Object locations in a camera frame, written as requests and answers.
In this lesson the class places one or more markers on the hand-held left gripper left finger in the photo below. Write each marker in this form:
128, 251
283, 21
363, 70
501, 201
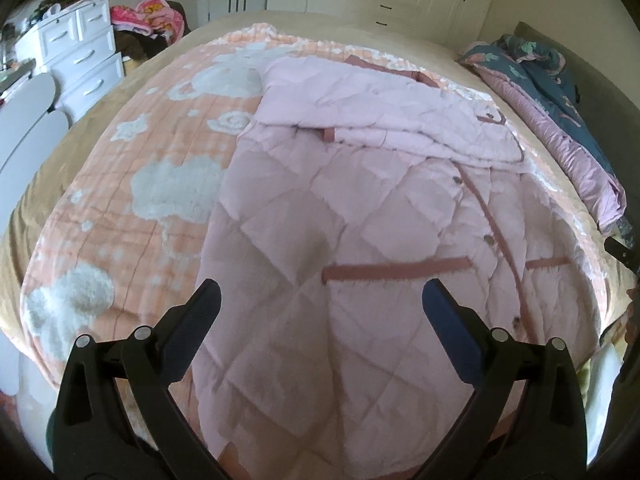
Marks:
192, 320

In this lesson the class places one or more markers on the pink printed cloth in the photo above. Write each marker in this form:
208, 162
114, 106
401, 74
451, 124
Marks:
150, 15

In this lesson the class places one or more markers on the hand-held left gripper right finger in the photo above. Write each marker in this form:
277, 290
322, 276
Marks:
450, 325

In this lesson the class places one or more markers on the orange blanket with white clouds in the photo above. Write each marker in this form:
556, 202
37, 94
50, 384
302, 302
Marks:
165, 125

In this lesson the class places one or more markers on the light grey rounded furniture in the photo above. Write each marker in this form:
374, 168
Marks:
22, 120

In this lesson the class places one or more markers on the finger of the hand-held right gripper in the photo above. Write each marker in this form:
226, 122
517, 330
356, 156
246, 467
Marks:
622, 254

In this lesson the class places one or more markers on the white drawer chest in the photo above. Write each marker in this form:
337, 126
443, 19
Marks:
82, 60

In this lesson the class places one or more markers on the bed with tan sheet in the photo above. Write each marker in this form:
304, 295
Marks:
320, 22

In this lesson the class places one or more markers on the pink quilted jacket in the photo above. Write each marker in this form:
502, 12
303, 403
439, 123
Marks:
350, 220

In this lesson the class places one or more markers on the dark clothes pile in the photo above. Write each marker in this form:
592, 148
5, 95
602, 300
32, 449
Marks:
142, 47

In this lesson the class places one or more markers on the blue floral duvet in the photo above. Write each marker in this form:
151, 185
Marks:
545, 95

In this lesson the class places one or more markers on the grey headboard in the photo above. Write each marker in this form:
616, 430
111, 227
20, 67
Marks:
605, 85

